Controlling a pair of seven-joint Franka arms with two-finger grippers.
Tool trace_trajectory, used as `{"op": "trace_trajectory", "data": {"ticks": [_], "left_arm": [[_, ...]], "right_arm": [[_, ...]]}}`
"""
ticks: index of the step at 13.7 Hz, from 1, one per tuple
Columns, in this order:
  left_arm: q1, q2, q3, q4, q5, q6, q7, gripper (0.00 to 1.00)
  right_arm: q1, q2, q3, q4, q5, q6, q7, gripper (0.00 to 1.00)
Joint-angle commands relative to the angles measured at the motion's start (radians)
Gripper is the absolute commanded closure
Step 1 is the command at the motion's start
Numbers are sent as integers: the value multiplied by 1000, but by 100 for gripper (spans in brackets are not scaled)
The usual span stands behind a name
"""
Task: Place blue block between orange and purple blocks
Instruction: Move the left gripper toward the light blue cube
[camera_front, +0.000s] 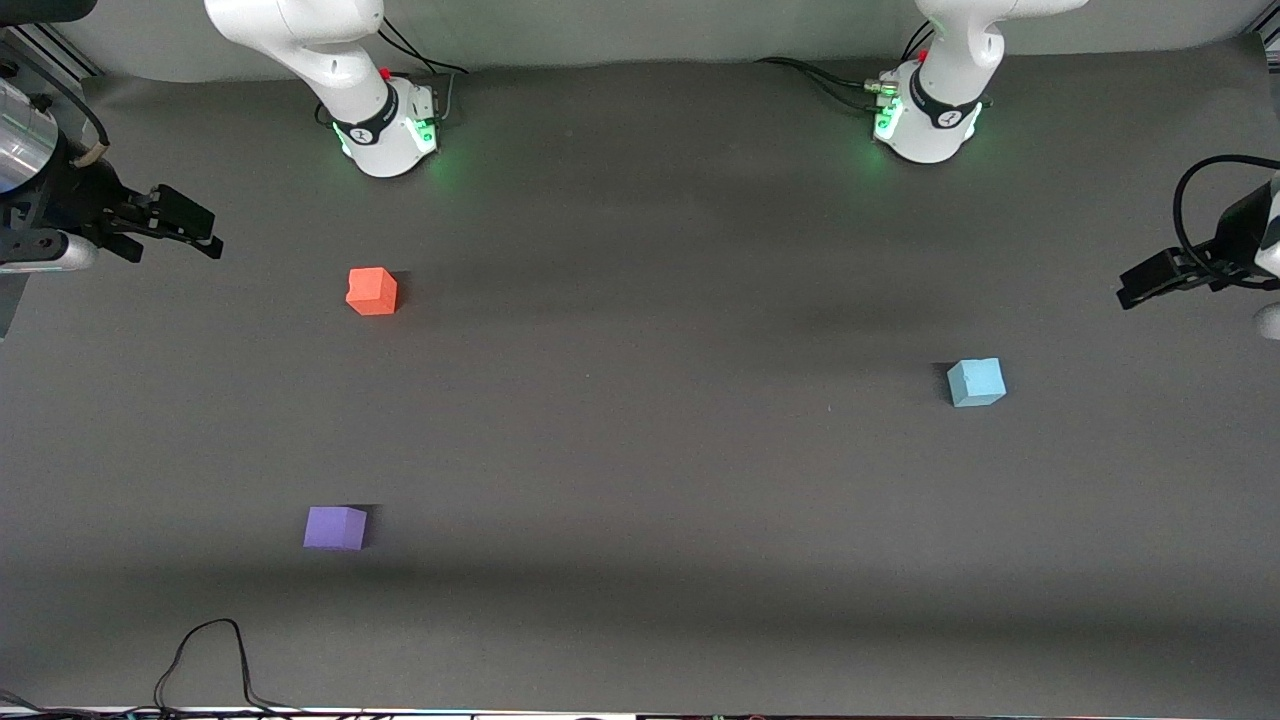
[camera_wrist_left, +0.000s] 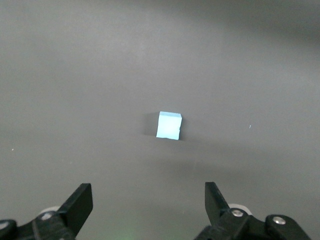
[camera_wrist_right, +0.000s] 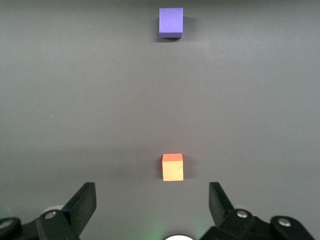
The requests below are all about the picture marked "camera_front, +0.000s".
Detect light blue foam block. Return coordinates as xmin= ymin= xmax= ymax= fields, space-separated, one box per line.
xmin=946 ymin=357 xmax=1007 ymax=408

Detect orange foam block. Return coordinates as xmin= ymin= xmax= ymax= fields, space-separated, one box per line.
xmin=345 ymin=267 xmax=399 ymax=317

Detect purple foam block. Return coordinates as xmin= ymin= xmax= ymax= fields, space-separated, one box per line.
xmin=303 ymin=506 xmax=369 ymax=552

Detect dark grey table mat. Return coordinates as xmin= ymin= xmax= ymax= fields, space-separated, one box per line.
xmin=0 ymin=35 xmax=1280 ymax=717

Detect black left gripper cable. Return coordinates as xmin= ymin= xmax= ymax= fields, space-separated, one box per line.
xmin=1174 ymin=154 xmax=1280 ymax=293

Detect aluminium frame rail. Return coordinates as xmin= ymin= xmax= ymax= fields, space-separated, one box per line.
xmin=1244 ymin=25 xmax=1280 ymax=79
xmin=0 ymin=22 xmax=103 ymax=83

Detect black right arm base cables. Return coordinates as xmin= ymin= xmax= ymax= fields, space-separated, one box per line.
xmin=375 ymin=15 xmax=471 ymax=129

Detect black arm base cables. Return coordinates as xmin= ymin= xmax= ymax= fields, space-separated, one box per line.
xmin=375 ymin=15 xmax=471 ymax=129
xmin=754 ymin=20 xmax=937 ymax=113

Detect black left arm base cables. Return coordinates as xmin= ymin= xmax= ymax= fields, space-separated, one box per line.
xmin=754 ymin=20 xmax=937 ymax=113

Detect black looped table cable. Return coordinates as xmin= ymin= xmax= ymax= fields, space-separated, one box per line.
xmin=153 ymin=618 xmax=306 ymax=717

